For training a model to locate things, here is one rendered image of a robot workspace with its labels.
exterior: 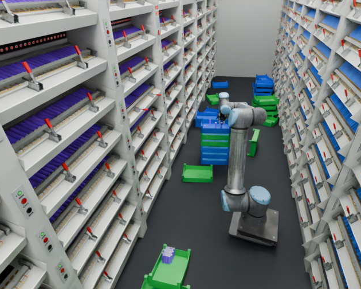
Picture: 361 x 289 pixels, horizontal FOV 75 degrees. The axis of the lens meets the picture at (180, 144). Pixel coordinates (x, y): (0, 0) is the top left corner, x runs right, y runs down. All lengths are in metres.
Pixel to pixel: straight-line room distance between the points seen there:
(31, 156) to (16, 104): 0.19
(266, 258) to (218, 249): 0.33
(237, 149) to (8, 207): 1.25
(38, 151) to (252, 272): 1.51
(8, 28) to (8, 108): 0.22
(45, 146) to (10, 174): 0.17
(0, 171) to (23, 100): 0.22
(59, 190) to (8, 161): 0.29
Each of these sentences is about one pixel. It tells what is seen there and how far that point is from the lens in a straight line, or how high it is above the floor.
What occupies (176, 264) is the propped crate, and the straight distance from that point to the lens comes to 1.84.
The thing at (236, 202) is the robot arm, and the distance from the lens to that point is 1.74.
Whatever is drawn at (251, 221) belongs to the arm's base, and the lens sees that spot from 1.91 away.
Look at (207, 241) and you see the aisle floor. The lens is 1.97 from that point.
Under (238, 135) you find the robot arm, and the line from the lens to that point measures 1.59.
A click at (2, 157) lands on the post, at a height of 1.23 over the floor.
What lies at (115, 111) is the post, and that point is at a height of 1.08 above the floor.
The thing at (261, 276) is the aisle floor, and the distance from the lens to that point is 1.88.
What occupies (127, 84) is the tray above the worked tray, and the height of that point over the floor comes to 1.16.
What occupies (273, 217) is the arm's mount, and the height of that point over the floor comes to 0.12.
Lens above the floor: 1.61
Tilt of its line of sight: 33 degrees down
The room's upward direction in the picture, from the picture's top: 3 degrees counter-clockwise
